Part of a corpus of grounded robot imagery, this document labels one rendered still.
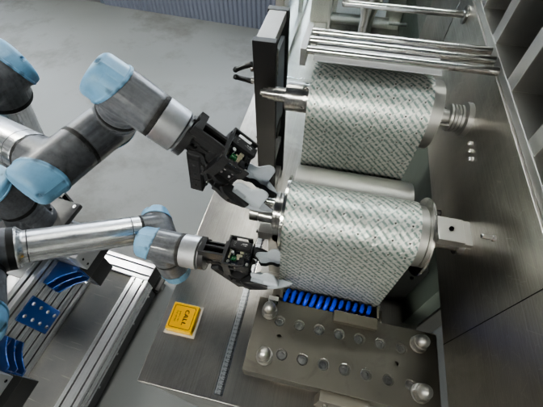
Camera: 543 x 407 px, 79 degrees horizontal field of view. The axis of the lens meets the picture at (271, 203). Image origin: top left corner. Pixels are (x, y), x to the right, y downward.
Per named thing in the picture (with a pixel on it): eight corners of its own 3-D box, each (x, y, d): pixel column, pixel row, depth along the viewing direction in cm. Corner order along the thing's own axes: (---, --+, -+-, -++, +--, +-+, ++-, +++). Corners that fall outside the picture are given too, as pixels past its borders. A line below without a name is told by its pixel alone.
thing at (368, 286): (279, 284, 80) (280, 248, 65) (376, 304, 77) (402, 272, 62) (279, 286, 80) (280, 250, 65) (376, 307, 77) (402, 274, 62)
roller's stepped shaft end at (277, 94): (262, 94, 76) (262, 81, 73) (288, 97, 75) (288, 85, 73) (258, 102, 74) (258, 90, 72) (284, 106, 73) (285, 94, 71)
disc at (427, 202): (405, 224, 72) (431, 181, 60) (407, 224, 72) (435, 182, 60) (406, 287, 64) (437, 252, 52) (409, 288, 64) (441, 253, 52)
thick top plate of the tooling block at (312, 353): (260, 304, 82) (259, 295, 78) (426, 341, 77) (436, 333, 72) (243, 374, 73) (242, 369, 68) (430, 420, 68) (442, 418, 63)
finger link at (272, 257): (296, 258, 71) (254, 255, 71) (295, 269, 76) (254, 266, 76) (296, 245, 73) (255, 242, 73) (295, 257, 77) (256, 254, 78)
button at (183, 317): (177, 304, 90) (174, 300, 88) (201, 309, 89) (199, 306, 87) (166, 329, 86) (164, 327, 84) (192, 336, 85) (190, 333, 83)
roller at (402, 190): (296, 186, 86) (300, 153, 76) (397, 203, 83) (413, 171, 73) (288, 224, 79) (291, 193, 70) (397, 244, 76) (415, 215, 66)
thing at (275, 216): (277, 211, 71) (279, 183, 66) (286, 213, 70) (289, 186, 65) (270, 236, 65) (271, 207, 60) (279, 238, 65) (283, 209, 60)
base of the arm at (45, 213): (-1, 232, 112) (-22, 216, 104) (31, 199, 121) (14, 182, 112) (36, 245, 109) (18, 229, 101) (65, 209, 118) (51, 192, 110)
